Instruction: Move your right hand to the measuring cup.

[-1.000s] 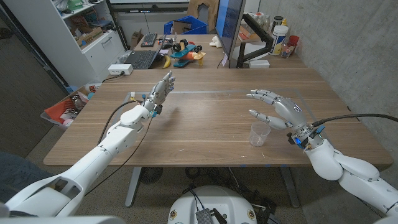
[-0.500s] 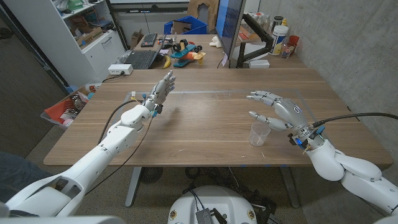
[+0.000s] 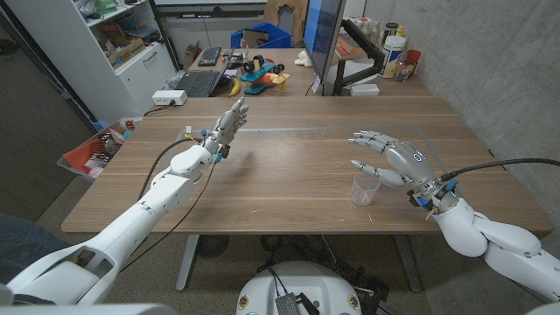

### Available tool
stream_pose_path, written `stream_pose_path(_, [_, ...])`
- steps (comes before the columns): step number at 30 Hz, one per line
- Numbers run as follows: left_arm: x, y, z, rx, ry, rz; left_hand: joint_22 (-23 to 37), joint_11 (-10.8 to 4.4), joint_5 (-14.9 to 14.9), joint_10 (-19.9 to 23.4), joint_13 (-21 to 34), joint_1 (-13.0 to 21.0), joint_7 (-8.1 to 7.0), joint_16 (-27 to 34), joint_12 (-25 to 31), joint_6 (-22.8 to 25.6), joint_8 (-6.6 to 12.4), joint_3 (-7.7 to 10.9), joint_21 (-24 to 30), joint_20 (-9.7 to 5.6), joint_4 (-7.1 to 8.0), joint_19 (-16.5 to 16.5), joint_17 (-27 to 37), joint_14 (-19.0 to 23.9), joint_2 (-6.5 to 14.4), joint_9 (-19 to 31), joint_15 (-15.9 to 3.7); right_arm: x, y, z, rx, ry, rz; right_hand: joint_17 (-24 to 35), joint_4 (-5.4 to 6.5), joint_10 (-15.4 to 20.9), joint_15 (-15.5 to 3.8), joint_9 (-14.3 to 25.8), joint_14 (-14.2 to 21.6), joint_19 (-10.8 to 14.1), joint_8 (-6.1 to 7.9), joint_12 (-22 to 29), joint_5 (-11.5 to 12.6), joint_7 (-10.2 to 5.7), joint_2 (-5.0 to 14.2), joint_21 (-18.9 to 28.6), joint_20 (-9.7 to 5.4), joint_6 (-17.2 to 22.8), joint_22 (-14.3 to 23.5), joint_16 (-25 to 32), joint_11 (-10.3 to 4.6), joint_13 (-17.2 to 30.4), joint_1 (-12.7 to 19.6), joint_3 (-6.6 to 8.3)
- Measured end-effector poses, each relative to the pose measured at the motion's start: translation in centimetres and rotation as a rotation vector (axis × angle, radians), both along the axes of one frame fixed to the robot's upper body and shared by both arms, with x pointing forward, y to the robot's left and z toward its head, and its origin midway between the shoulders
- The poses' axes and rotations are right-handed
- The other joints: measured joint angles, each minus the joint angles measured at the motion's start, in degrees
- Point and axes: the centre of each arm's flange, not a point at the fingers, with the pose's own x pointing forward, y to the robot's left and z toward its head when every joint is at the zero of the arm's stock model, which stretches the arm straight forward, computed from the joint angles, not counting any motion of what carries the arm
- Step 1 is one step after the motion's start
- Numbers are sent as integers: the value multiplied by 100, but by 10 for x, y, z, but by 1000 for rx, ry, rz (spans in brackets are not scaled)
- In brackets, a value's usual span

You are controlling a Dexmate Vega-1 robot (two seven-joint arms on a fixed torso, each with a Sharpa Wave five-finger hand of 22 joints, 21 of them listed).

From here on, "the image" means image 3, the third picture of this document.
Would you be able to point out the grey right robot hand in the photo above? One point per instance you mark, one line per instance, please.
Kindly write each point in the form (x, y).
(409, 162)

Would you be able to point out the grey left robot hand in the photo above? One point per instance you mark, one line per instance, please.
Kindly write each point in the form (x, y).
(227, 127)

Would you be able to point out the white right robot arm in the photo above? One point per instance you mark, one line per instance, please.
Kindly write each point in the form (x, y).
(490, 240)

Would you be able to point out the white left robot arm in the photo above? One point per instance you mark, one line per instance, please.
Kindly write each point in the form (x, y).
(153, 207)

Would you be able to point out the clear plastic measuring cup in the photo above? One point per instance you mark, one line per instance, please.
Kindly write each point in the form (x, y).
(363, 192)

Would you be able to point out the red plastic cup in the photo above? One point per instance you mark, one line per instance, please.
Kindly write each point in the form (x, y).
(413, 59)

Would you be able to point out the yellow banana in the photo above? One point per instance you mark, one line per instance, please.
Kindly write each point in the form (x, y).
(235, 87)

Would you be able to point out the black laptop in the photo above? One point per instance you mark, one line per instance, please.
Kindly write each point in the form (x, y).
(199, 82)

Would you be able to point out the colourful wooden toy airplane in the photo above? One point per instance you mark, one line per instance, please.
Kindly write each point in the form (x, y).
(262, 74)

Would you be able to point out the white power strip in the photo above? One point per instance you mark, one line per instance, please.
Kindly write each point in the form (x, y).
(169, 97)

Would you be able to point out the black keyboard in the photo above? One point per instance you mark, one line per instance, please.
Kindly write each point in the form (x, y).
(210, 56)

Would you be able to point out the small cardboard box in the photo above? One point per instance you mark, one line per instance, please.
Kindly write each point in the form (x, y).
(191, 53)

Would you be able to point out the small white box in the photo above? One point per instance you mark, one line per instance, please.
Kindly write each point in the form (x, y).
(364, 89)

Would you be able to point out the clear glass jar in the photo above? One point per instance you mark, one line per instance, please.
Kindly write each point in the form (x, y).
(403, 71)

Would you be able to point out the grey table leg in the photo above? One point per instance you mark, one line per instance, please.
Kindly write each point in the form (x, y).
(408, 262)
(187, 262)

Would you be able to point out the small white figure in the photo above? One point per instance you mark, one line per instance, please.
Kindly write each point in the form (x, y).
(303, 59)

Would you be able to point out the blue plastic bin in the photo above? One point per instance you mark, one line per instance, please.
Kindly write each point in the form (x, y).
(280, 37)

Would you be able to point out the white canister with blue label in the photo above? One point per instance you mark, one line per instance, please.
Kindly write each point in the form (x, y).
(391, 57)

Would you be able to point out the black floor fan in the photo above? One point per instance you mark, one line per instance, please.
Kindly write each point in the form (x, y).
(212, 246)

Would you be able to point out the cardboard box on shelf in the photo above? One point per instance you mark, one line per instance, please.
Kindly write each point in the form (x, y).
(127, 51)

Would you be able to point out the brown cardboard cutout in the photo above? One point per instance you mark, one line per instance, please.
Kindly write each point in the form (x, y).
(286, 13)

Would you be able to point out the dark bottle with black lid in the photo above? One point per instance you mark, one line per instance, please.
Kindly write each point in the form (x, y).
(390, 30)

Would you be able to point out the clear floor bin with clutter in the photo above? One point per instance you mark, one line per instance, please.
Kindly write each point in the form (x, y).
(94, 151)

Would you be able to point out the black flat computer monitor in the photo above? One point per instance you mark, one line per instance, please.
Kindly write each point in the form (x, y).
(324, 30)

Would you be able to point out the white shelf cabinet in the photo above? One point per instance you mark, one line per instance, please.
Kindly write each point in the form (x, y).
(87, 74)

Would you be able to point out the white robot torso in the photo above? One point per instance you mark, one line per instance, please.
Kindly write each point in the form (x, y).
(297, 280)

